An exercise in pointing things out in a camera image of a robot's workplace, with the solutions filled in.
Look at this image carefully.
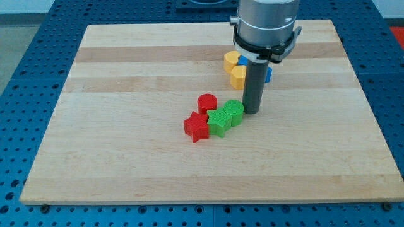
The green cylinder block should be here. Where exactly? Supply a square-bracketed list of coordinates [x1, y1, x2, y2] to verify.
[223, 100, 244, 127]

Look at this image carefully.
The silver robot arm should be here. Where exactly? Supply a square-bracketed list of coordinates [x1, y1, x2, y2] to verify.
[230, 0, 301, 56]

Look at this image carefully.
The wooden board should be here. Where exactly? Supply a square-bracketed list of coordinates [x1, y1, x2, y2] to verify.
[20, 20, 403, 205]

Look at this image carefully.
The red cylinder block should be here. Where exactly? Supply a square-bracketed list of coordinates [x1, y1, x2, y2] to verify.
[197, 93, 218, 114]

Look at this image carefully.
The red star block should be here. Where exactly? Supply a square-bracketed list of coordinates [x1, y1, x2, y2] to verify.
[183, 112, 210, 143]

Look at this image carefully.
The green star block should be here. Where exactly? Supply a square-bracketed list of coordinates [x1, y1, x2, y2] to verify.
[207, 107, 232, 138]

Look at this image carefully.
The yellow hexagon block lower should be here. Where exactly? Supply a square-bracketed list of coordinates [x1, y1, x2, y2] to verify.
[230, 65, 247, 90]

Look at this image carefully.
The yellow block upper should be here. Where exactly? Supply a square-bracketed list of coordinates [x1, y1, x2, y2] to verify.
[223, 50, 241, 74]

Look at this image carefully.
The blue block left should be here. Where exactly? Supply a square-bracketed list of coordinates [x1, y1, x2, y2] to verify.
[237, 55, 248, 66]

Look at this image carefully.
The blue block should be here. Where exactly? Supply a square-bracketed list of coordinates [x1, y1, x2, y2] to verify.
[237, 55, 248, 66]
[265, 67, 273, 83]

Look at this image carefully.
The blue block right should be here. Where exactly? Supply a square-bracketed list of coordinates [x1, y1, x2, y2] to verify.
[265, 67, 273, 83]

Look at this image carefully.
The black clamp ring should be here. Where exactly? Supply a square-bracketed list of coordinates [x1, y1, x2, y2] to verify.
[233, 26, 302, 64]

